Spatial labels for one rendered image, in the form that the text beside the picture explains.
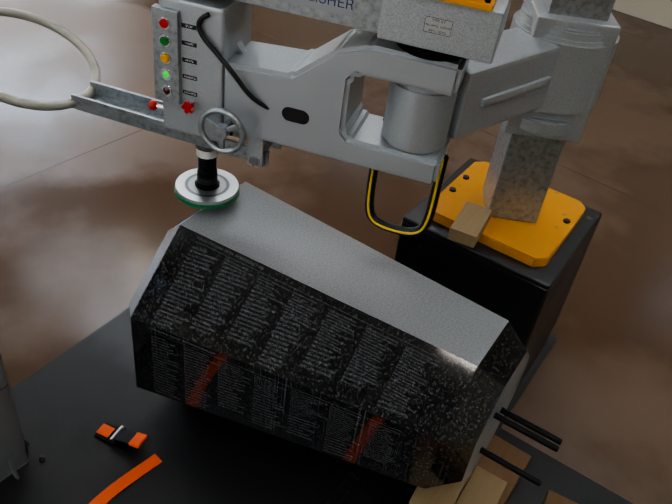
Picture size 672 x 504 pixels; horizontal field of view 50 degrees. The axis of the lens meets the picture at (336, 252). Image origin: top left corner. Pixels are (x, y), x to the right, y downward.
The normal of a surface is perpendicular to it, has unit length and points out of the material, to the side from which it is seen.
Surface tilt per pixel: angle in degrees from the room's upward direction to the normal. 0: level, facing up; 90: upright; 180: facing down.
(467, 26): 90
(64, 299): 0
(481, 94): 90
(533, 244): 0
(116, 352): 0
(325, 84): 90
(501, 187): 90
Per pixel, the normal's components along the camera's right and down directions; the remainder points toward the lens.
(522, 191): -0.07, 0.62
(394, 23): -0.30, 0.57
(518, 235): 0.11, -0.77
